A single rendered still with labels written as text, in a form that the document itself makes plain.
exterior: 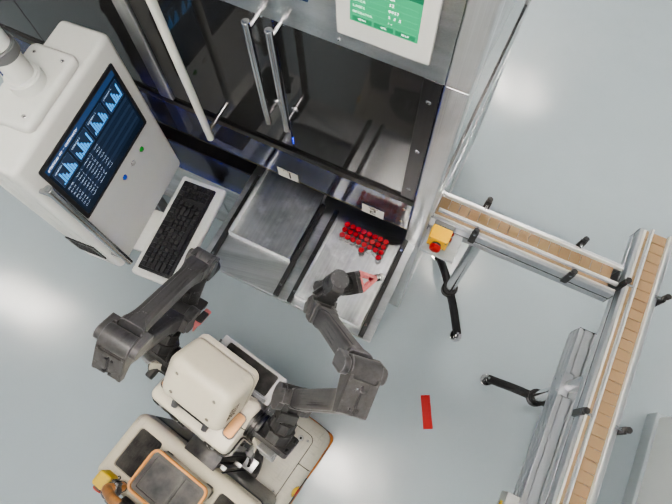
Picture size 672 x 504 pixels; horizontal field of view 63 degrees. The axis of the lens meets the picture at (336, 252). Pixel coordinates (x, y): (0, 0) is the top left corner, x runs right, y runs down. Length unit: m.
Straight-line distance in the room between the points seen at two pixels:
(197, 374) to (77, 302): 1.83
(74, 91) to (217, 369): 0.87
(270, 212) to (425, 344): 1.17
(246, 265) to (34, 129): 0.83
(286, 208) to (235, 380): 0.86
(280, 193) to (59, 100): 0.85
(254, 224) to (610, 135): 2.29
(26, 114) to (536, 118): 2.73
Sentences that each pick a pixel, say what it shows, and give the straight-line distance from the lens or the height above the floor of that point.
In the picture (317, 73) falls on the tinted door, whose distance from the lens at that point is 1.46.
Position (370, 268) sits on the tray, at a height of 0.88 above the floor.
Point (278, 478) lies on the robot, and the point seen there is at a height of 0.28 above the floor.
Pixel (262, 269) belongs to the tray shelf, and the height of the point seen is 0.88.
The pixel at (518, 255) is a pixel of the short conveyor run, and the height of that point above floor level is 0.93.
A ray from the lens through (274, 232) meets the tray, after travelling 2.09.
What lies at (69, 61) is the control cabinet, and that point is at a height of 1.58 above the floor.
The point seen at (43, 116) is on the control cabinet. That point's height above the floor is 1.56.
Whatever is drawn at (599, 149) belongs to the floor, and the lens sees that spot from 3.57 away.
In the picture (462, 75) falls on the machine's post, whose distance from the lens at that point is 1.23.
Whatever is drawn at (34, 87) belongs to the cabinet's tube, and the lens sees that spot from 1.71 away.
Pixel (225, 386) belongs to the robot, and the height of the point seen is 1.38.
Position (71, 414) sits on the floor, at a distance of 3.12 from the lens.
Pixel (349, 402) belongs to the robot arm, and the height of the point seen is 1.58.
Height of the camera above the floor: 2.80
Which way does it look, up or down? 70 degrees down
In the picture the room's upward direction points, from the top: 3 degrees counter-clockwise
